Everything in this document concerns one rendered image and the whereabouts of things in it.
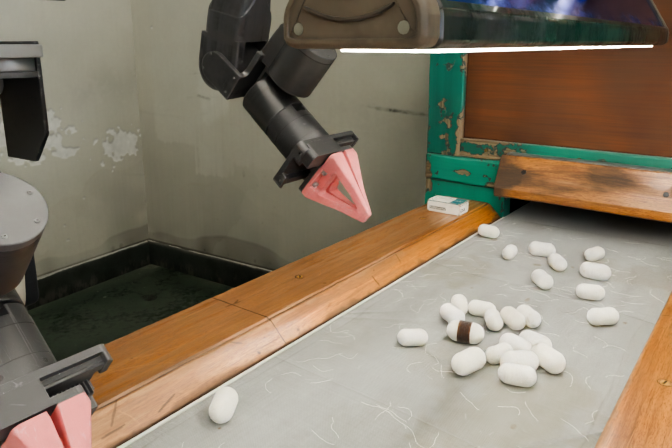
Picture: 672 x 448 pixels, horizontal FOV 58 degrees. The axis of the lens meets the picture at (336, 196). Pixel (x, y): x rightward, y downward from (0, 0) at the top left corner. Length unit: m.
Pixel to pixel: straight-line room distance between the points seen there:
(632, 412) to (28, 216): 0.46
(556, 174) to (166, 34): 2.04
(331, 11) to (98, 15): 2.55
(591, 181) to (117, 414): 0.75
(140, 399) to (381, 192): 1.70
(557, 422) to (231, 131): 2.12
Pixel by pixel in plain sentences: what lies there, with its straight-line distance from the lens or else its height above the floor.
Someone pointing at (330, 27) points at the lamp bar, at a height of 1.05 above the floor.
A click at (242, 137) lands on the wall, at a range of 2.49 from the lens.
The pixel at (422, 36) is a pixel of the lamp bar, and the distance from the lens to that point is 0.26.
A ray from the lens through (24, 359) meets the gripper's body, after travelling 0.44.
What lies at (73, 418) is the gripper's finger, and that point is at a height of 0.82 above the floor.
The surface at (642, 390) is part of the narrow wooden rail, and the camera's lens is 0.58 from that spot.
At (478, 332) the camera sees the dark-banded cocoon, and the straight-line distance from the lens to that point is 0.65.
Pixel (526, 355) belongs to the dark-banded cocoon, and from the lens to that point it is 0.61.
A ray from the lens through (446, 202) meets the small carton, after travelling 1.02.
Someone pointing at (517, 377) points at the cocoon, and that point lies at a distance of 0.59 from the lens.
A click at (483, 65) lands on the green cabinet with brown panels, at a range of 1.11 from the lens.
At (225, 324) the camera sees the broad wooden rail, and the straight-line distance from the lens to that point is 0.64.
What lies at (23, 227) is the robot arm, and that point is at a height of 0.94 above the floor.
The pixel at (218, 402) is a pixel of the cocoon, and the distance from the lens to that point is 0.52.
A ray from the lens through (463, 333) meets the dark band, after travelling 0.65.
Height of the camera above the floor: 1.04
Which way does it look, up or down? 14 degrees down
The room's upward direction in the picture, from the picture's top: straight up
